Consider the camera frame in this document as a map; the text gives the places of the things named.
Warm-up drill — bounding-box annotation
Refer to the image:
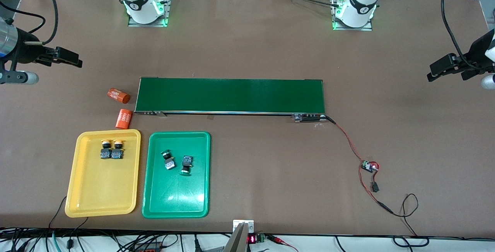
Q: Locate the orange cylindrical battery cell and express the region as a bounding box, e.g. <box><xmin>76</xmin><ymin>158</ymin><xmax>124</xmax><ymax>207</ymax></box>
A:
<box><xmin>107</xmin><ymin>87</ymin><xmax>131</xmax><ymax>104</ymax></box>
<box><xmin>115</xmin><ymin>109</ymin><xmax>133</xmax><ymax>130</ymax></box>

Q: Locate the yellow push button switch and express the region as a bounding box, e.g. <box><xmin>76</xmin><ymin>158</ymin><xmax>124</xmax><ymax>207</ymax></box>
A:
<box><xmin>111</xmin><ymin>139</ymin><xmax>125</xmax><ymax>160</ymax></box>
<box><xmin>100</xmin><ymin>139</ymin><xmax>113</xmax><ymax>160</ymax></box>

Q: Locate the green push button switch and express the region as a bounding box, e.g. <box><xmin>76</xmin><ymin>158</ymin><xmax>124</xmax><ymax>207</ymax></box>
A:
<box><xmin>181</xmin><ymin>155</ymin><xmax>194</xmax><ymax>175</ymax></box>
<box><xmin>161</xmin><ymin>150</ymin><xmax>177</xmax><ymax>170</ymax></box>

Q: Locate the yellow plastic tray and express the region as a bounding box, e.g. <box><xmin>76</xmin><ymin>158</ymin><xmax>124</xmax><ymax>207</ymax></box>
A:
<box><xmin>65</xmin><ymin>129</ymin><xmax>142</xmax><ymax>218</ymax></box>

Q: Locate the green conveyor belt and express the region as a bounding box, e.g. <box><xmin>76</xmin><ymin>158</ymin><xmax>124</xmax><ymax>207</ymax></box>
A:
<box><xmin>134</xmin><ymin>77</ymin><xmax>328</xmax><ymax>123</ymax></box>

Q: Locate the green plastic tray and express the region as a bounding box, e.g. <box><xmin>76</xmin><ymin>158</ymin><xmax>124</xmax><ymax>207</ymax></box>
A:
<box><xmin>142</xmin><ymin>131</ymin><xmax>211</xmax><ymax>219</ymax></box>

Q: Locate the red black power strip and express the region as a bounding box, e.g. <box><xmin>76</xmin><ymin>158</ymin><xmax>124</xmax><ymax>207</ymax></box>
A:
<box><xmin>133</xmin><ymin>240</ymin><xmax>163</xmax><ymax>252</ymax></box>

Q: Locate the red clip lead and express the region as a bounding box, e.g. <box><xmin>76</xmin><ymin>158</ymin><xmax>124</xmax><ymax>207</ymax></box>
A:
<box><xmin>267</xmin><ymin>235</ymin><xmax>300</xmax><ymax>252</ymax></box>

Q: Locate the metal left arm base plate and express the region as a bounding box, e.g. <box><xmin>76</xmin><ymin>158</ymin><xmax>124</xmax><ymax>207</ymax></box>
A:
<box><xmin>332</xmin><ymin>0</ymin><xmax>374</xmax><ymax>31</ymax></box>

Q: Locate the thin black cable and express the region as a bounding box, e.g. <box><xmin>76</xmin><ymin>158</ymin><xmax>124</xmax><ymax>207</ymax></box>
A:
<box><xmin>48</xmin><ymin>196</ymin><xmax>89</xmax><ymax>252</ymax></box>

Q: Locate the black looped cable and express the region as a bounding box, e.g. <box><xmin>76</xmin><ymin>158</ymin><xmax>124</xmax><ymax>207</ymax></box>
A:
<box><xmin>393</xmin><ymin>236</ymin><xmax>430</xmax><ymax>248</ymax></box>

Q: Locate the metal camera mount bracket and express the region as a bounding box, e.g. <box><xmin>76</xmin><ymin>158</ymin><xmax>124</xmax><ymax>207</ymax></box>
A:
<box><xmin>224</xmin><ymin>220</ymin><xmax>255</xmax><ymax>252</ymax></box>

